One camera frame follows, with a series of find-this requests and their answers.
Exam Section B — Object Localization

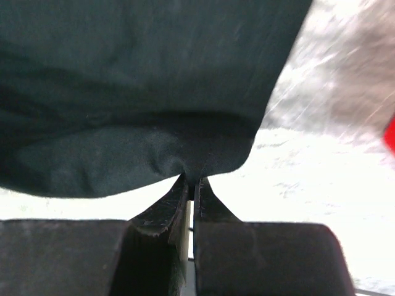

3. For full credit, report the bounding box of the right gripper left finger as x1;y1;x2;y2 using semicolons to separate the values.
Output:
128;175;189;295

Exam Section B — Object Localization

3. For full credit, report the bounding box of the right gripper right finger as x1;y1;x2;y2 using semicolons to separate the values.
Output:
193;178;242;224

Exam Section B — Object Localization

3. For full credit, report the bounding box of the black t shirt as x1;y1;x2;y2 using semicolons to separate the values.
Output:
1;1;312;198

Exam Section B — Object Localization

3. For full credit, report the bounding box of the red plastic bin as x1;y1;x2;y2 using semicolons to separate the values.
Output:
383;117;395;155

